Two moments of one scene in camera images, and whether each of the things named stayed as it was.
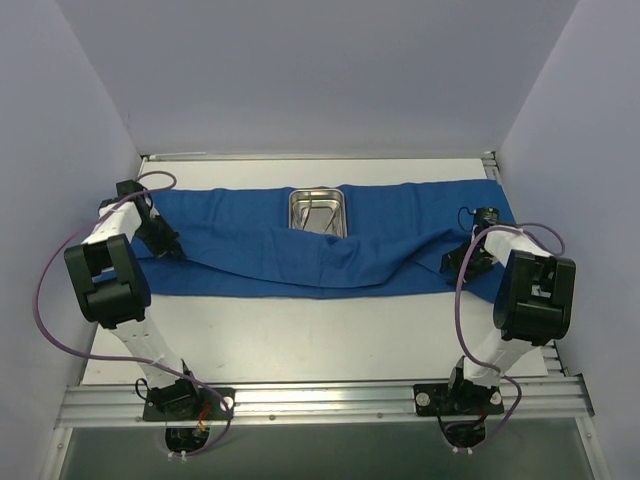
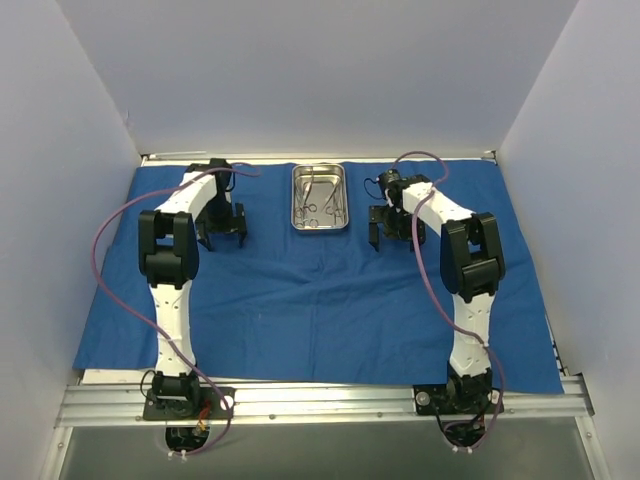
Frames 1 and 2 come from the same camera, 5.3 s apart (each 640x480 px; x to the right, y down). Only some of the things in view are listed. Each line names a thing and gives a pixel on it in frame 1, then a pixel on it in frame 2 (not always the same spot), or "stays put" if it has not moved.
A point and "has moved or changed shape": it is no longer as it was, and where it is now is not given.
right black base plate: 463,398 stays put
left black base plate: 188,404 stays put
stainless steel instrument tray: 319,210 has moved or changed shape
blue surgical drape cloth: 239,242 has moved or changed shape
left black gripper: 161,238 -> 223,225
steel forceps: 336,217 -> 337,210
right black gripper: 464,260 -> 391,218
